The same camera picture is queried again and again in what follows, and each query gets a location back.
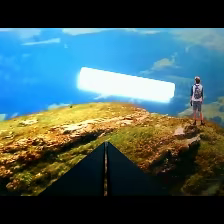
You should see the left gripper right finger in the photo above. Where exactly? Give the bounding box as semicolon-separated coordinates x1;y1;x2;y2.
106;141;168;197

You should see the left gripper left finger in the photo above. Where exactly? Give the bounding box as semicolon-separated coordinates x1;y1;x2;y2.
39;141;107;197

